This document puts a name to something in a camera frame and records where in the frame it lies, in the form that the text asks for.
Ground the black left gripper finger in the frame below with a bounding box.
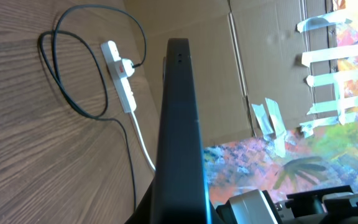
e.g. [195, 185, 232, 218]
[125, 182, 154, 224]

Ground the Galaxy S24 smartphone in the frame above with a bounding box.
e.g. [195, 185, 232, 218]
[150, 38, 211, 224]

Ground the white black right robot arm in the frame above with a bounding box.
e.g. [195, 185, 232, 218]
[212, 185, 358, 224]

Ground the white charger plug adapter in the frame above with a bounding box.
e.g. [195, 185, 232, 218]
[115, 58, 135, 78]

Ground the white power strip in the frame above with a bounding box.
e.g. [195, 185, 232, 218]
[101, 40, 137, 113]

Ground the colourful painted sheet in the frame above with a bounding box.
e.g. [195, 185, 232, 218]
[202, 0, 358, 208]

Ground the white power strip cord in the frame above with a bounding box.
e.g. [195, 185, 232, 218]
[129, 111, 157, 173]

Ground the cardboard box wall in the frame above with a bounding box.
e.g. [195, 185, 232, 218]
[125, 0, 334, 146]

